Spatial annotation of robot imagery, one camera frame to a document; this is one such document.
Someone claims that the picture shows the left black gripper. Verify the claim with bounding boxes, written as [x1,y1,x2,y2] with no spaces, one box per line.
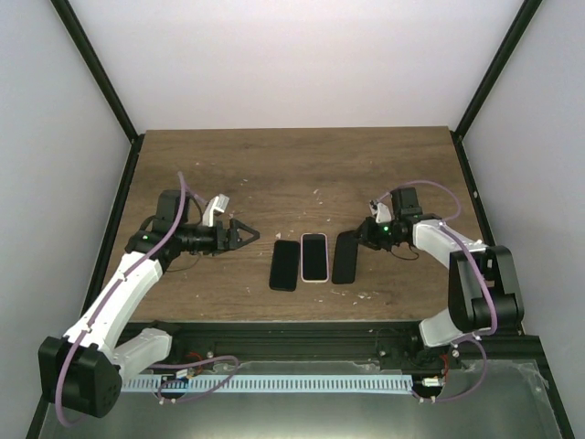
[178,220,261,256]

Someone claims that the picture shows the black phone case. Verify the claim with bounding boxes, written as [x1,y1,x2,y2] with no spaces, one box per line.
[268,239,302,293]
[331,230,360,285]

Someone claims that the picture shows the white phone case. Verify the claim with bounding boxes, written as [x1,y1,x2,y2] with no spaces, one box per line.
[300,232,331,284]

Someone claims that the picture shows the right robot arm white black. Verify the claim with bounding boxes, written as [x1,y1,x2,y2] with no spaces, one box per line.
[350,185,525,369]

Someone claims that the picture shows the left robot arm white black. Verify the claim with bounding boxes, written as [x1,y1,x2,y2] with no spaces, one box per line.
[38,188,261,418]

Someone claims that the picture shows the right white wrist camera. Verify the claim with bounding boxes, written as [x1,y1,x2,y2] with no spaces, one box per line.
[369,200,392,224]

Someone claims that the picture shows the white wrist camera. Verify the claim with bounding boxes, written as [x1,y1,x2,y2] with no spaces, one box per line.
[201,194,229,227]
[369,200,392,224]

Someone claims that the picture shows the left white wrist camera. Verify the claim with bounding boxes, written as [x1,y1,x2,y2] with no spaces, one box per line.
[201,194,229,227]

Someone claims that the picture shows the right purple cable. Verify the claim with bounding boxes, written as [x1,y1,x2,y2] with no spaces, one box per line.
[377,180,499,403]

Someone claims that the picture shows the light blue slotted cable duct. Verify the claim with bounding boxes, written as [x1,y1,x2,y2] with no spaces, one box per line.
[122,374,413,394]

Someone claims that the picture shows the black aluminium frame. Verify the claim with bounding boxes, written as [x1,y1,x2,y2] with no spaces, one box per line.
[52,1,574,438]

